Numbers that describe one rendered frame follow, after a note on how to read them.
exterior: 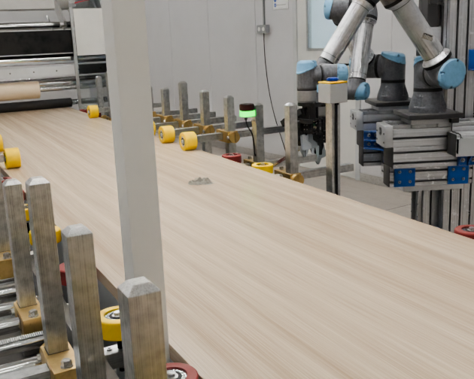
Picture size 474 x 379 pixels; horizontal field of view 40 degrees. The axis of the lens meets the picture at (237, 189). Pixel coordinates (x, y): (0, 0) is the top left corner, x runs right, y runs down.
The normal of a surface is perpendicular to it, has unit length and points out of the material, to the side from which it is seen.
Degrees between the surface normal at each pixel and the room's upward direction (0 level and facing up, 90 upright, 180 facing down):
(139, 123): 90
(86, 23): 90
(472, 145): 90
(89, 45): 90
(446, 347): 0
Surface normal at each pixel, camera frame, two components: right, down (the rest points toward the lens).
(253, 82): -0.84, 0.16
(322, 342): -0.04, -0.97
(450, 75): 0.29, 0.32
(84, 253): 0.47, 0.19
